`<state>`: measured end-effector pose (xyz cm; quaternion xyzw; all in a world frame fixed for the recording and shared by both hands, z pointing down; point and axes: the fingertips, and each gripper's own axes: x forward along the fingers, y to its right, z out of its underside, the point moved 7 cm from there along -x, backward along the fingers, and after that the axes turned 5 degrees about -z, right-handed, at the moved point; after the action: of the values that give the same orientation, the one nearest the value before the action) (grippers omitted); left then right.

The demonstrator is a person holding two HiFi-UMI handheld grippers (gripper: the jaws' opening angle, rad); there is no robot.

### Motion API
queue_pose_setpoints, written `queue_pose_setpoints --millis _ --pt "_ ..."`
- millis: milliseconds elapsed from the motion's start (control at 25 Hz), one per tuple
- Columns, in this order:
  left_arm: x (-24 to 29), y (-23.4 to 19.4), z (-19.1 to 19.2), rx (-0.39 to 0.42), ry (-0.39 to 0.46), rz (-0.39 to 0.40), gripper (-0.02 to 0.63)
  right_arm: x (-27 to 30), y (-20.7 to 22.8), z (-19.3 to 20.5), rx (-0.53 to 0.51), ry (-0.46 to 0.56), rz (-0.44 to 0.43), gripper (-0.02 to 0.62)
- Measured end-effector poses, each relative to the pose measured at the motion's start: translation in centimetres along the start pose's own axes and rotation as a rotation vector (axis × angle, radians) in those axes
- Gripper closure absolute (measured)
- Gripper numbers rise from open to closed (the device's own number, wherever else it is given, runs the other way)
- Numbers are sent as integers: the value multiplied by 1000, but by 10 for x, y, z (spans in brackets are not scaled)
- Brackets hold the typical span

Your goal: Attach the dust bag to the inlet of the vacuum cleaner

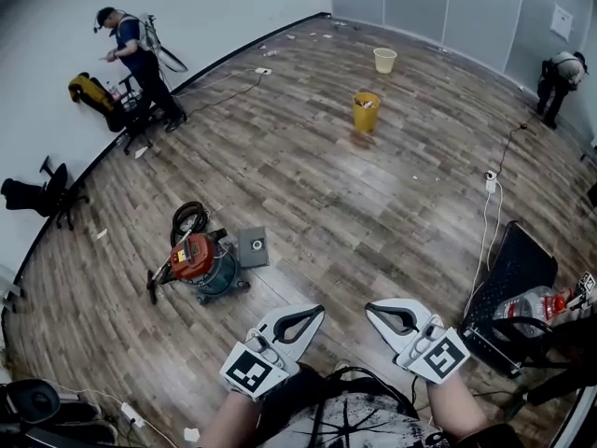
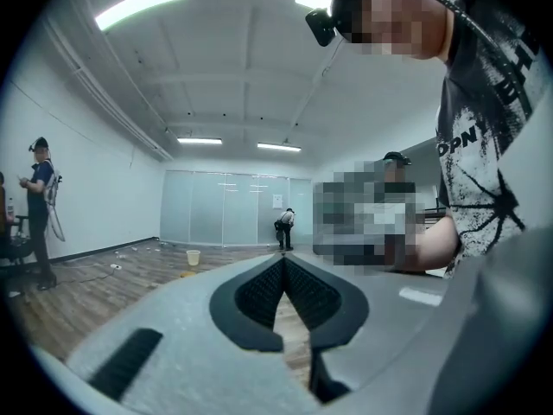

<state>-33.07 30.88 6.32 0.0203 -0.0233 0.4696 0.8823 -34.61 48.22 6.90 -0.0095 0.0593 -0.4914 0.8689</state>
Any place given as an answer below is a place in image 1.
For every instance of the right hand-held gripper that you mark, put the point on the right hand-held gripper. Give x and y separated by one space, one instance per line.
438 355

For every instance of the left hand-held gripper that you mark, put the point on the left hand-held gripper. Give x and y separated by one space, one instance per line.
259 371

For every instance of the orange vacuum cleaner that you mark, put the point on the orange vacuum cleaner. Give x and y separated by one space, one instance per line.
193 255

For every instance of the person's right forearm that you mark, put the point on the person's right forearm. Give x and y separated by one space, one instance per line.
454 409

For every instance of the person's left forearm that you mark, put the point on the person's left forearm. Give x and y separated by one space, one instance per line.
231 420

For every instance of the person's beige shoe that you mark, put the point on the person's beige shoe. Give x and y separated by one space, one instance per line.
342 366

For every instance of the person's black trousers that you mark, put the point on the person's black trousers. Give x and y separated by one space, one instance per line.
317 383

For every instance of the person's black white printed shirt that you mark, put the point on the person's black white printed shirt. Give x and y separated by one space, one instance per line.
359 425

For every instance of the clear water bottle red cap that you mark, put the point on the clear water bottle red cap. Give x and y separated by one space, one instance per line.
527 308

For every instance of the black cart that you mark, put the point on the black cart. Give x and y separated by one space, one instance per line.
517 269

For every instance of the crumpled white paper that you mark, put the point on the crumpled white paper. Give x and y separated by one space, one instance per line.
191 435

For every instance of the white power strip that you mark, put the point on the white power strip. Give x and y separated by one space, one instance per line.
133 415
263 70

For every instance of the yellow waste bin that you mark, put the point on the yellow waste bin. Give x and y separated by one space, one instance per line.
366 115

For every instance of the white paper scrap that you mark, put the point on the white paper scrap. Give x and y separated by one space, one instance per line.
140 152
101 234

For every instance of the cream waste bin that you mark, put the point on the cream waste bin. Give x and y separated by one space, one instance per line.
384 61

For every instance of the black office chair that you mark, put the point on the black office chair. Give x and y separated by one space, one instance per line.
121 115
46 194

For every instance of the grey shell backpack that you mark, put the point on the grey shell backpack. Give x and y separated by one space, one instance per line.
32 401

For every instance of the metal ladder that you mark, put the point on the metal ladder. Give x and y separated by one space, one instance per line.
9 289

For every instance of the small labelled bottle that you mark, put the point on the small labelled bottle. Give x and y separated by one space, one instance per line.
114 92

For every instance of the grey white backpack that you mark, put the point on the grey white backpack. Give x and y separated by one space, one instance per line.
158 49

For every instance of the yellow jacket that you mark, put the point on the yellow jacket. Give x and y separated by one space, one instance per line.
91 91

